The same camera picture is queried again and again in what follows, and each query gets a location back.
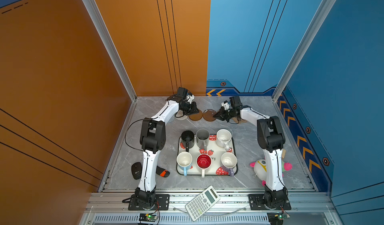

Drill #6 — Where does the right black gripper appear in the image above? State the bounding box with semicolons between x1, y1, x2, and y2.
213;106;236;122

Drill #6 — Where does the grey blue woven coaster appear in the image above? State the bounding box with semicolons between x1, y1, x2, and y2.
175;111;188;121

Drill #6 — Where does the plain brown wooden coaster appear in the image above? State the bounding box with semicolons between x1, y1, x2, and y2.
189;110;203;121

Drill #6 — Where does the dark brown scratched coaster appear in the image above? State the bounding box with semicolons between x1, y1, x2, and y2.
203;109;217;122

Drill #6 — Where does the paw shaped wooden coaster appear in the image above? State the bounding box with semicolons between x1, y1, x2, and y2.
232;117;248;124

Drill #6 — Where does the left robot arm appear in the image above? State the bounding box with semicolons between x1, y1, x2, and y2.
133;99;199;209

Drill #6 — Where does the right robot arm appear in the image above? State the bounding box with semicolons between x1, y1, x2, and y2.
214;106;292;210

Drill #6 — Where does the white speckled mug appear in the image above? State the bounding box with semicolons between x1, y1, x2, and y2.
216;129;232;151

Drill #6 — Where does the grey metal mug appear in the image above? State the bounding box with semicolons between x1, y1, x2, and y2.
196;129;210;151

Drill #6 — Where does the black mug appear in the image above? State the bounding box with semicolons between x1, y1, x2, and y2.
181;130;195;152

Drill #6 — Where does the strawberry print serving tray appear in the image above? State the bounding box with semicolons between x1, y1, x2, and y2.
176;134;239;177

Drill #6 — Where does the red interior mug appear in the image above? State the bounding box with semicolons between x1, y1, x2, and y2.
197;154;212;178

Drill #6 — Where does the white unicorn plush toy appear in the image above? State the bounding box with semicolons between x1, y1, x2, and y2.
250;159;293;187

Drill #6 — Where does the black orange tool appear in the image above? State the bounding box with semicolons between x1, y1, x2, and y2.
156;166;170;178

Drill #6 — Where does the small wooden block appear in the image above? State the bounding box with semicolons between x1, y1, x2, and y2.
282;149;287;159

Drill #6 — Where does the black computer mouse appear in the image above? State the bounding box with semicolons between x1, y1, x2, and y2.
131;162;143;180

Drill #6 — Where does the white scientific calculator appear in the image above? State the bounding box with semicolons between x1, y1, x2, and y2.
185;186;221;222

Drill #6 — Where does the right circuit board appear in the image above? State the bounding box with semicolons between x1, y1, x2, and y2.
267;213;291;225

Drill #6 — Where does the circuit board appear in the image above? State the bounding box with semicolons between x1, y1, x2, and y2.
138;213;160;225
267;213;291;225

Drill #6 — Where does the left circuit board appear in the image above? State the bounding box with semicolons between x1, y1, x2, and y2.
138;213;160;225

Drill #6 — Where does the white mug purple handle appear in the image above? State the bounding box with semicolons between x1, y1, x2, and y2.
221;152;238;177

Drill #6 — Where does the white mug blue handle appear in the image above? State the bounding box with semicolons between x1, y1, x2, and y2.
177;152;193;176

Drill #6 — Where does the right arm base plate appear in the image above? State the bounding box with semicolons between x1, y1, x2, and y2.
248;194;292;211

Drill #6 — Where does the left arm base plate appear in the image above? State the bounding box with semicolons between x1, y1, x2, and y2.
128;194;170;211

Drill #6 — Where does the aluminium front rail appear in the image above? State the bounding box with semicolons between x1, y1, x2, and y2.
80;187;342;225

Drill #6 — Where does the left aluminium corner post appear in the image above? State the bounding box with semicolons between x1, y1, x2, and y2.
82;0;137;102

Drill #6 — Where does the aluminium corner post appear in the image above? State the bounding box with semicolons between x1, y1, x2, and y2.
82;0;137;102
272;0;337;102

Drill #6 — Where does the right aluminium corner post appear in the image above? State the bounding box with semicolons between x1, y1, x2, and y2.
272;0;337;102

